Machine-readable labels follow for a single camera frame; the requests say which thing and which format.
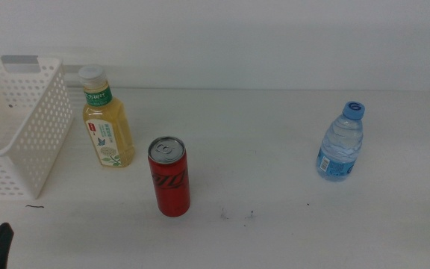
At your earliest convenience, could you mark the white perforated plastic basket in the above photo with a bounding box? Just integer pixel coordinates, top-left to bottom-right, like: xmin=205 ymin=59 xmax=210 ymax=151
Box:
xmin=0 ymin=55 xmax=74 ymax=200

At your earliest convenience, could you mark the clear water bottle blue cap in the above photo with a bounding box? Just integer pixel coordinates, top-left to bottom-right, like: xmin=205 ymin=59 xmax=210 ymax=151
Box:
xmin=315 ymin=100 xmax=367 ymax=183

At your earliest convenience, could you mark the yellow tea bottle green label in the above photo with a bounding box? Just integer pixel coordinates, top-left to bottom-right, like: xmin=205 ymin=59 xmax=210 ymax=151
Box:
xmin=77 ymin=63 xmax=137 ymax=169

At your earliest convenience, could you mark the grey wall trunking strip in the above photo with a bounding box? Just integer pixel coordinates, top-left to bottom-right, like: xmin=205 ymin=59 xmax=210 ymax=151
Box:
xmin=61 ymin=64 xmax=216 ymax=75

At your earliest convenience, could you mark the red soda can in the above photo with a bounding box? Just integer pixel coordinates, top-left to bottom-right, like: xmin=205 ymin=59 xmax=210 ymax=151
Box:
xmin=147 ymin=135 xmax=192 ymax=218

